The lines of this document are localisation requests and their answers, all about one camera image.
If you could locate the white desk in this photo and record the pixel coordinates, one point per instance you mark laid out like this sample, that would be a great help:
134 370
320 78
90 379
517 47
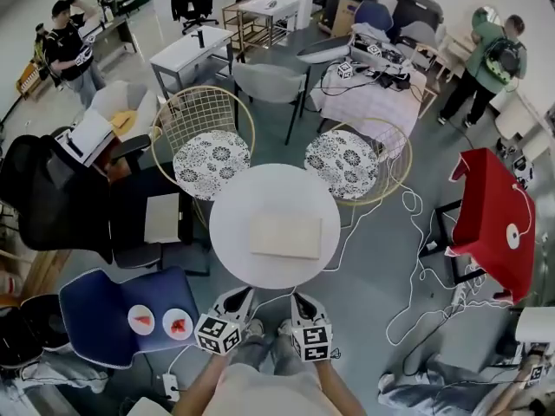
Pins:
186 48

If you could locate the person's white shirt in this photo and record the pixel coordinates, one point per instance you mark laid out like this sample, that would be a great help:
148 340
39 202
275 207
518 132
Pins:
269 394

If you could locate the person's jeans leg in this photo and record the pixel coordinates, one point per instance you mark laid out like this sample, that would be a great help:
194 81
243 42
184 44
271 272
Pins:
286 353
251 351

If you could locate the red watermelon chunks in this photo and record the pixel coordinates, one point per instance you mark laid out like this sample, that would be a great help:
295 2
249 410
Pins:
178 325

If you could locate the round white table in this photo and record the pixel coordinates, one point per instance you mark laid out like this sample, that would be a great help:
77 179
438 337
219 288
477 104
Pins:
230 241

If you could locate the person's left jeans leg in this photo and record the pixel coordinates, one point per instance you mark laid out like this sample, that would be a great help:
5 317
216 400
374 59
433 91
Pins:
251 351

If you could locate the white power strip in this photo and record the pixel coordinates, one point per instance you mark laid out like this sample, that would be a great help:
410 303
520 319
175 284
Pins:
171 387

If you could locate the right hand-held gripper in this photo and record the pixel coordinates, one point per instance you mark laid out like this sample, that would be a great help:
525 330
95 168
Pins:
312 342

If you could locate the white rectangular box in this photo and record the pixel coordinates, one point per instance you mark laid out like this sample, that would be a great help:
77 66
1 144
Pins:
286 234

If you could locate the red watermelon slice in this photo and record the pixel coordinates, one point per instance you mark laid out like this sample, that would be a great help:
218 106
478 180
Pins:
143 320

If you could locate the white curved board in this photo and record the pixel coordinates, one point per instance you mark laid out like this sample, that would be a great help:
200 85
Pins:
323 50

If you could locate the grey flat box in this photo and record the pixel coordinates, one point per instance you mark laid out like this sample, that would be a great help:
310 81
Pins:
162 217

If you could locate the black desk stand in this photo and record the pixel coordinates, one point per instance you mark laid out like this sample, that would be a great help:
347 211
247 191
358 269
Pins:
200 38

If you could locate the person's right forearm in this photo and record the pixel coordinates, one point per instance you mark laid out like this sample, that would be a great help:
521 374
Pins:
338 388

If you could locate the grey wooden-armed chair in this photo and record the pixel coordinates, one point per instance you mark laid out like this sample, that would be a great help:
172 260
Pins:
416 30

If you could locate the green black backpack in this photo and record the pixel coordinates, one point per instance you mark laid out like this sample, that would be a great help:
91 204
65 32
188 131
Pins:
503 61

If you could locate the person's right shoe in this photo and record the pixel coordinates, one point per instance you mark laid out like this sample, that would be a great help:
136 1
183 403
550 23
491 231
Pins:
285 326

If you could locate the white printer box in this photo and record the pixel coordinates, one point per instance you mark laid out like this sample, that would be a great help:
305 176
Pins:
89 132

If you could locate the cardboard box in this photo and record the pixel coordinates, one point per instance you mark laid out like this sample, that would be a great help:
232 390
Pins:
344 15

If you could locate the grey upholstered chair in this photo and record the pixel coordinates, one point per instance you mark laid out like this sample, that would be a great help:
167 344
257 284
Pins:
269 82

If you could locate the pile of black equipment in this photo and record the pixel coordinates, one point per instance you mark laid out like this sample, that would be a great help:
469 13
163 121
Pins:
390 78

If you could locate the blue padded chair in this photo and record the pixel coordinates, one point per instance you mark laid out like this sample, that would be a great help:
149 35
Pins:
95 314

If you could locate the blue fabric chair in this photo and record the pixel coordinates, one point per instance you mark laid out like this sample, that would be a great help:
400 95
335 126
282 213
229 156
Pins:
373 15

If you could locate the white metal-frame table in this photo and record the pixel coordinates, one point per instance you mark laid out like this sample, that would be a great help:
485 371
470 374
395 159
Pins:
269 7

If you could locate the white round kettle base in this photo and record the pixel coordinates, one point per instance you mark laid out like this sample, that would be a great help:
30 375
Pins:
515 236

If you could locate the yellow wooden bench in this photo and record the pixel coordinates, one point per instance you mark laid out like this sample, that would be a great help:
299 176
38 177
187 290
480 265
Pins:
28 80

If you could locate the person's right jeans leg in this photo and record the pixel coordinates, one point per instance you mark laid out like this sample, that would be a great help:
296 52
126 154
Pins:
286 353

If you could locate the black swivel chair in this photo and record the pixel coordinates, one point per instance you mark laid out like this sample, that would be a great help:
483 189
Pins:
191 0

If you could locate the pink cloth table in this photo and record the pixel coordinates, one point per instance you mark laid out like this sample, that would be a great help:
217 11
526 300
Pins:
373 102

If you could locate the dark grey desk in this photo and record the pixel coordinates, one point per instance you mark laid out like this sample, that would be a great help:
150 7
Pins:
112 28

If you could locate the wooden frame shelf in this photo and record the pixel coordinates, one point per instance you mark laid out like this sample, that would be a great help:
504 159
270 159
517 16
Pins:
230 20

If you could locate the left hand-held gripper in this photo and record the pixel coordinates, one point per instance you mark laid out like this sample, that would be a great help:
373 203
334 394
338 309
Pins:
217 334

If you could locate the person's left forearm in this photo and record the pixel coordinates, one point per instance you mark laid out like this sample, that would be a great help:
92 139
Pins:
201 384

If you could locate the white plate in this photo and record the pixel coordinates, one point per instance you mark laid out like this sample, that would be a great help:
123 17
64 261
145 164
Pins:
170 334
134 327

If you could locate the red cloth table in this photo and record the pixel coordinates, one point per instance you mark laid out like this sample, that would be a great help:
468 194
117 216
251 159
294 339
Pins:
485 215

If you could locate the black mesh office chair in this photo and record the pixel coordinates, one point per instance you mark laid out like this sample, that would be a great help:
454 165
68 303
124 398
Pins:
43 189

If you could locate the white armchair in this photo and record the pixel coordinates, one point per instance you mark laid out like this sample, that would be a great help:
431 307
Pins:
130 95

